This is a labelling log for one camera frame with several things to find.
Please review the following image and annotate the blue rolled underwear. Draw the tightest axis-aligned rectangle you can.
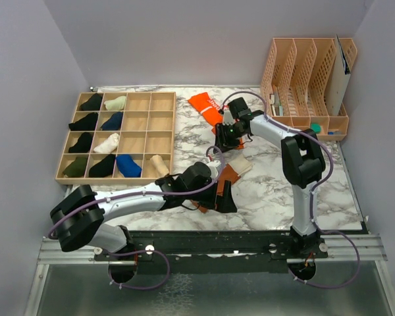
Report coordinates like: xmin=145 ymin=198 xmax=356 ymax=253
xmin=116 ymin=154 xmax=142 ymax=178

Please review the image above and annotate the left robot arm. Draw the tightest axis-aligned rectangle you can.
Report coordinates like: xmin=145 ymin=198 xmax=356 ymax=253
xmin=50 ymin=161 xmax=237 ymax=260

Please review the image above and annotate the aluminium extrusion rail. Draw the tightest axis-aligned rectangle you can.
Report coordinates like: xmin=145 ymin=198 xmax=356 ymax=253
xmin=38 ymin=234 xmax=387 ymax=265

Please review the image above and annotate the black rolled underwear second row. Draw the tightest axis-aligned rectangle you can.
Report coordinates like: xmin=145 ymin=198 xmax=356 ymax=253
xmin=68 ymin=112 xmax=98 ymax=131

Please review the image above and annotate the dark green rolled underwear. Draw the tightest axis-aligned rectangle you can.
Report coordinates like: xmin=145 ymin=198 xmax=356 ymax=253
xmin=63 ymin=157 xmax=88 ymax=178

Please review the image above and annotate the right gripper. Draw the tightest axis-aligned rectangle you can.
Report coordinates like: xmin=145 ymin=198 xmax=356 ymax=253
xmin=213 ymin=122 xmax=246 ymax=154

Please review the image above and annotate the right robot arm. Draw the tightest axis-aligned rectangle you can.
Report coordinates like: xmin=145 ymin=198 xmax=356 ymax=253
xmin=215 ymin=97 xmax=326 ymax=257

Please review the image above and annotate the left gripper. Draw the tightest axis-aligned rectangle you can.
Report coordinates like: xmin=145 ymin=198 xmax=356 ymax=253
xmin=185 ymin=178 xmax=237 ymax=213

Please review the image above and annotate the green object in rack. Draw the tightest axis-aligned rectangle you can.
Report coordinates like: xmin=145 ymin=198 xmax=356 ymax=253
xmin=310 ymin=123 xmax=322 ymax=134

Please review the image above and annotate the beige rolled underwear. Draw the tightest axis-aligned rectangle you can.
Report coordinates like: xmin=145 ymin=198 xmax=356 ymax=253
xmin=150 ymin=155 xmax=170 ymax=177

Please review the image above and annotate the black rolled underwear third row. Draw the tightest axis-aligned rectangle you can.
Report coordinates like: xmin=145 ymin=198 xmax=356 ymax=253
xmin=68 ymin=132 xmax=93 ymax=153

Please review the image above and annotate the light green rolled underwear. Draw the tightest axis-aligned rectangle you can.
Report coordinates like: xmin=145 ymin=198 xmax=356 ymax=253
xmin=104 ymin=95 xmax=126 ymax=111

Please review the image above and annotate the pink plastic file rack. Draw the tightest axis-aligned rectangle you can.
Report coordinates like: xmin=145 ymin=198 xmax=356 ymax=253
xmin=260 ymin=38 xmax=349 ymax=141

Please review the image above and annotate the black rolled underwear top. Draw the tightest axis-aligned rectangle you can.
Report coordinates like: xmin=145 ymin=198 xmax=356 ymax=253
xmin=80 ymin=93 xmax=103 ymax=111

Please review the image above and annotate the white rolled underwear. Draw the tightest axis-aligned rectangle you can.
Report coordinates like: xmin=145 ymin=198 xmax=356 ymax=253
xmin=93 ymin=133 xmax=120 ymax=154

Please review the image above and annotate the navy rolled underwear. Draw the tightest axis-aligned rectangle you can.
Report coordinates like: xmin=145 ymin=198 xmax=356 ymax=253
xmin=101 ymin=112 xmax=123 ymax=131

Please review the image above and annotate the rust brown underwear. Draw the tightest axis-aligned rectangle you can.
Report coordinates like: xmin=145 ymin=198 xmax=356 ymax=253
xmin=189 ymin=155 xmax=253 ymax=215

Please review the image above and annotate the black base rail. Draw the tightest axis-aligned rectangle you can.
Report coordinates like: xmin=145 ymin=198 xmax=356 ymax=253
xmin=99 ymin=231 xmax=325 ymax=275

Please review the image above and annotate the black rolled underwear bottom row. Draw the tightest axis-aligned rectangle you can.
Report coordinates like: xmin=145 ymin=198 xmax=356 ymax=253
xmin=88 ymin=154 xmax=116 ymax=178

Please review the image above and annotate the white board in rack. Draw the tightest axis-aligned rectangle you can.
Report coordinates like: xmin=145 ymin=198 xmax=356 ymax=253
xmin=325 ymin=36 xmax=352 ymax=116

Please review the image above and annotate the wooden compartment organizer tray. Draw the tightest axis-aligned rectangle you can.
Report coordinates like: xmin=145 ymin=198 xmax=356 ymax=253
xmin=55 ymin=92 xmax=176 ymax=186

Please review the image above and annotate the bright orange underwear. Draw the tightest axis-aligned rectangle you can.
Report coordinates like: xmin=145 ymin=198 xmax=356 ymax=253
xmin=188 ymin=92 xmax=244 ymax=150

